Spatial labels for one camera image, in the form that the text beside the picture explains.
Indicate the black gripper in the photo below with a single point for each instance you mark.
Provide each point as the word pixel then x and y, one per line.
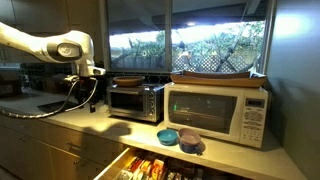
pixel 87 89

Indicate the brown woven bowl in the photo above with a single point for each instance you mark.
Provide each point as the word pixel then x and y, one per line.
pixel 128 81

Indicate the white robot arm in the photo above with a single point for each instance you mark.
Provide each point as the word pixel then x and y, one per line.
pixel 40 45

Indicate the gray toaster oven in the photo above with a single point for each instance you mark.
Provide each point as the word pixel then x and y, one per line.
pixel 135 102

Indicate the teal bowl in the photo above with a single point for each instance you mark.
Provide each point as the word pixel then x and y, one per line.
pixel 167 137

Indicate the purple bowl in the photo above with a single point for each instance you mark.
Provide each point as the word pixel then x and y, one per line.
pixel 189 140

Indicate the black flat mat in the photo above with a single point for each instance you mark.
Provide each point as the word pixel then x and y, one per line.
pixel 58 106

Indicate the open wooden drawer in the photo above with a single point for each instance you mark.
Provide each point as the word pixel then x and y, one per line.
pixel 115 166

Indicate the orange snack packet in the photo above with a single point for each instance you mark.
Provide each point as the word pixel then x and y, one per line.
pixel 157 168

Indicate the white microwave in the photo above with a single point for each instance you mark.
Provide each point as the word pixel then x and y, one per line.
pixel 213 113

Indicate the wooden tray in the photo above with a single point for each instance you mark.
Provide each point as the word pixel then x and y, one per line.
pixel 216 80

